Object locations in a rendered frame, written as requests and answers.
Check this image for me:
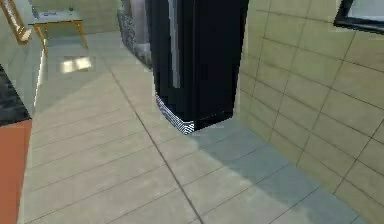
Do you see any black fridge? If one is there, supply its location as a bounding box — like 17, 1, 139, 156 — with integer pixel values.
145, 0, 250, 136

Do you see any grey speckled counter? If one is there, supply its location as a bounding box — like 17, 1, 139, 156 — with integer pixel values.
116, 0, 153, 69

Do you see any wooden table with pale top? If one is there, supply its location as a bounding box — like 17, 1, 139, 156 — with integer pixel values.
27, 9, 89, 54

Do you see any orange cupboard with black top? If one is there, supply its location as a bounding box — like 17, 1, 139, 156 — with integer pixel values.
0, 63, 33, 224

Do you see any black framed window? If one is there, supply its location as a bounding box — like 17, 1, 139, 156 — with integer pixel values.
333, 0, 384, 36

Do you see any grey fridge handle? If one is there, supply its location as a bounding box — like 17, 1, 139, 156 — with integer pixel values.
167, 0, 181, 89

